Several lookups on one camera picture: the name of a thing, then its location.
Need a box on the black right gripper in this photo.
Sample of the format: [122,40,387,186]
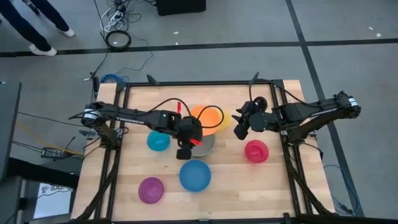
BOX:
[231,96,269,141]

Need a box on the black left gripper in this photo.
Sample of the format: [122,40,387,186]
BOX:
[176,115,203,160]

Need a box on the yellow plastic bowl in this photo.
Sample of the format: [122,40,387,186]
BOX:
[217,110,233,132]

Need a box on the orange plastic bowl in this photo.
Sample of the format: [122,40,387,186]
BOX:
[190,105,223,136]

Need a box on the teal plastic bowl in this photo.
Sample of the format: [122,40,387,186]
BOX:
[146,130,172,152]

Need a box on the red plastic bowl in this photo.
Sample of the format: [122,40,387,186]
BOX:
[244,139,270,164]

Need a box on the large blue plastic bowl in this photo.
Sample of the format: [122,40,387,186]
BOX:
[178,159,213,193]

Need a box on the purple plastic bowl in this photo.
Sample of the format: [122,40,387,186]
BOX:
[137,177,165,205]

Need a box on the grey metal bowl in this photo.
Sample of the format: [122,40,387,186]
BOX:
[191,133,216,157]

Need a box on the small black device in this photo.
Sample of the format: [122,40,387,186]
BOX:
[91,76,101,96]

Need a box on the black box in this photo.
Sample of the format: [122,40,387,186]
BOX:
[155,0,207,17]

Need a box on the white power strip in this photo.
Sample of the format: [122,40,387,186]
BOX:
[103,10,124,32]

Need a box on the black power adapter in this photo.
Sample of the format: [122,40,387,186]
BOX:
[40,147,67,159]

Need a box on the white printed sign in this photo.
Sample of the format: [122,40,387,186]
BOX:
[33,182,74,219]

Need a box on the person's white shoe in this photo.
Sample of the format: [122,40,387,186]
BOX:
[29,44,58,57]
[57,27,76,38]

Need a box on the dark grey cabinet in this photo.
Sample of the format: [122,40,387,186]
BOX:
[0,81,22,182]

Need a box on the person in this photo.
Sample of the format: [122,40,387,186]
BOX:
[0,0,71,52]

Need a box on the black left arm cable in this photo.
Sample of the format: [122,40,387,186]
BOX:
[144,98,225,130]

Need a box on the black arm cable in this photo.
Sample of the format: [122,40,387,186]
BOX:
[248,78,315,108]
[144,98,225,130]

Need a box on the black frame bracket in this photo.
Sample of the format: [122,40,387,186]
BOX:
[146,73,160,86]
[248,71,261,86]

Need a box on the black aluminium table frame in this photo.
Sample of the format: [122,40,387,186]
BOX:
[71,79,336,224]

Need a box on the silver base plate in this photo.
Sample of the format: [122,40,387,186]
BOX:
[78,129,98,140]
[279,129,318,138]

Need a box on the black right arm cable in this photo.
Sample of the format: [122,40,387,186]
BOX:
[248,78,315,108]

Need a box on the thin blue floor cable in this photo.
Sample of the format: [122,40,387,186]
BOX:
[123,30,155,76]

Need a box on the bundled blue cable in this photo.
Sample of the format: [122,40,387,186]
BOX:
[100,73,129,84]

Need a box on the black coiled cable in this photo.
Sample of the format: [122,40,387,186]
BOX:
[104,30,132,52]

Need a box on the long blue cable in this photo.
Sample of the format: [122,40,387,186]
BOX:
[323,164,360,216]

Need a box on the yellow cable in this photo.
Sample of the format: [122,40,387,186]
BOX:
[15,122,85,156]

